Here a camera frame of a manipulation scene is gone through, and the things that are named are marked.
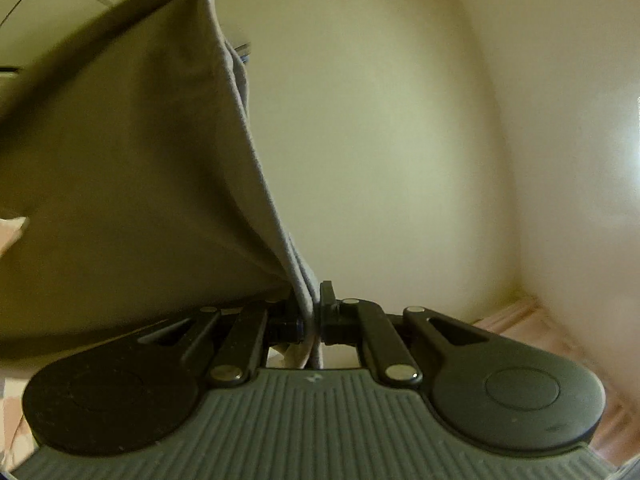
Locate grey garment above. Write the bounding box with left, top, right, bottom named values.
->
left=0, top=0, right=327, bottom=367

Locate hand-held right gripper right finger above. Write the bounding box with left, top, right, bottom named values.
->
left=319, top=281, right=497, bottom=387

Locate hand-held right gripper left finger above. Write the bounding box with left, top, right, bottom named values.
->
left=136, top=299, right=306, bottom=388

